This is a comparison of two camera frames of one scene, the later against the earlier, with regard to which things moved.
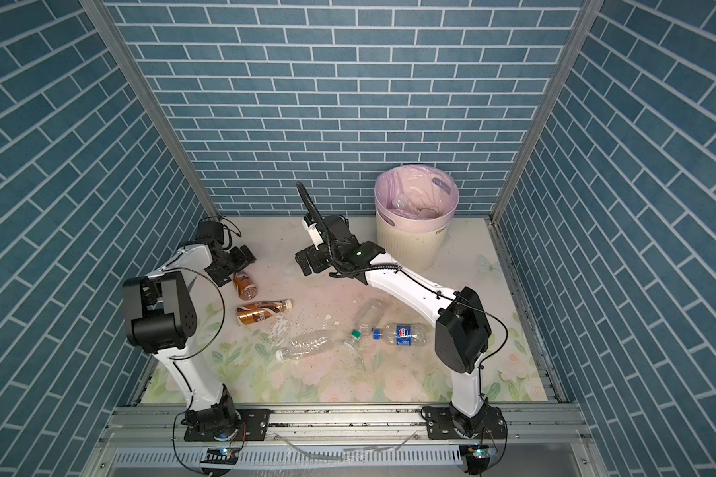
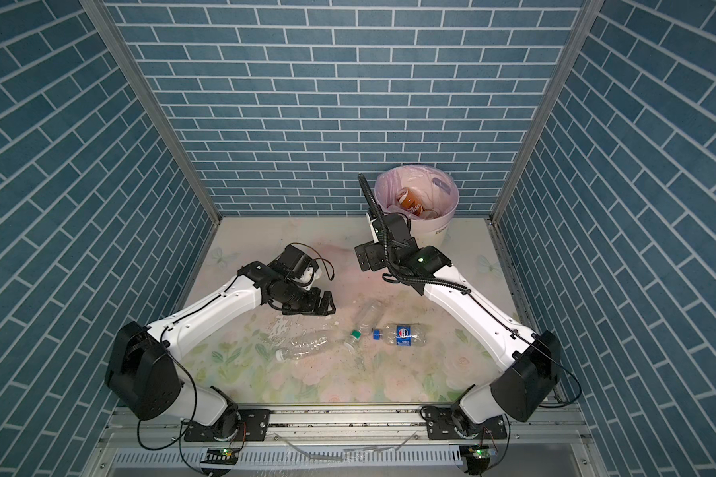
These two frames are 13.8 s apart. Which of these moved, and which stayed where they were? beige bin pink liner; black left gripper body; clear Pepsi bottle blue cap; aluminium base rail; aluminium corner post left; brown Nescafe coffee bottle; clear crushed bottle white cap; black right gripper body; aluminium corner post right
Moved: black right gripper body; black left gripper body; brown Nescafe coffee bottle
Stayed: clear crushed bottle white cap; aluminium corner post right; clear Pepsi bottle blue cap; beige bin pink liner; aluminium base rail; aluminium corner post left
